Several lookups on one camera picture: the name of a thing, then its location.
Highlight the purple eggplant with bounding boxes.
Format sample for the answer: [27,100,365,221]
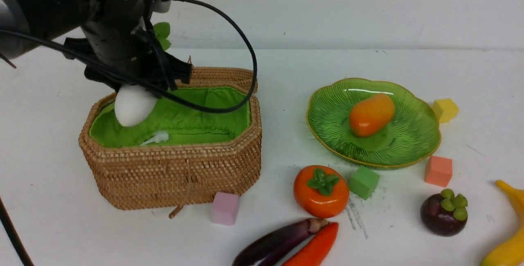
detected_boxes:
[232,218,330,266]

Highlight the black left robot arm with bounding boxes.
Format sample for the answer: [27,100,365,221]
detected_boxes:
[1,0,193,90]

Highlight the red orange chili pepper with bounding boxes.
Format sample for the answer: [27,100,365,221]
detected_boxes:
[283,222,339,266]

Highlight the green foam cube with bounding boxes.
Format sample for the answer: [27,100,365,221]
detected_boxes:
[348,166,380,200]

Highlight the yellow banana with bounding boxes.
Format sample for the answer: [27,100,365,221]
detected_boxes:
[480,180,524,266]

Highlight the white radish with green leaves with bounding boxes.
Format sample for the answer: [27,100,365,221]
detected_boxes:
[114,22,171,147]

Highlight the orange mango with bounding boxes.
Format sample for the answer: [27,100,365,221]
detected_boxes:
[349,94,395,137]

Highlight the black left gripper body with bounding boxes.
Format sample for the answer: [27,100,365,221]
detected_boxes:
[64,10,193,89]

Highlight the pink foam cube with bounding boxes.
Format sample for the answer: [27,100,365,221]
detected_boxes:
[211,192,240,226]

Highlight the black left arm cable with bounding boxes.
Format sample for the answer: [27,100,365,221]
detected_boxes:
[0,0,258,266]

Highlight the orange foam cube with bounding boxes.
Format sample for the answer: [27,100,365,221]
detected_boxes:
[424,156,453,187]

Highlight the orange persimmon with green leaves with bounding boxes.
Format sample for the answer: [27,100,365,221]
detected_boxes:
[293,165,350,218]

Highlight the woven wicker basket green lining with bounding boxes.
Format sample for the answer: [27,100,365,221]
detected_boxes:
[78,56,262,219]

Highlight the green glass plate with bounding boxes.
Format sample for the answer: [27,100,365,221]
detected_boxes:
[305,78,441,169]

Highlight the dark purple mangosteen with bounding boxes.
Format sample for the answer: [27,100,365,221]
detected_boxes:
[420,188,468,237]

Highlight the yellow foam cube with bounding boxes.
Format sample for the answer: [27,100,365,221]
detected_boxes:
[432,98,459,124]

